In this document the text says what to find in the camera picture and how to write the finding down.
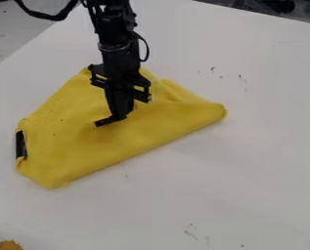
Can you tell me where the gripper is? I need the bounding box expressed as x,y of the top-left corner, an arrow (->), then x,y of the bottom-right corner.
86,44 -> 154,120

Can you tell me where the yellow cloth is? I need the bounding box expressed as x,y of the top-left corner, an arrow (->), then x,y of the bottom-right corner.
13,66 -> 230,190

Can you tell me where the yellow toy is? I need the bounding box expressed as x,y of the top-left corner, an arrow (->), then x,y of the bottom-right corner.
0,239 -> 24,250

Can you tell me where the black cable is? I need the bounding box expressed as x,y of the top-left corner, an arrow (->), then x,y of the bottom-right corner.
12,0 -> 82,22

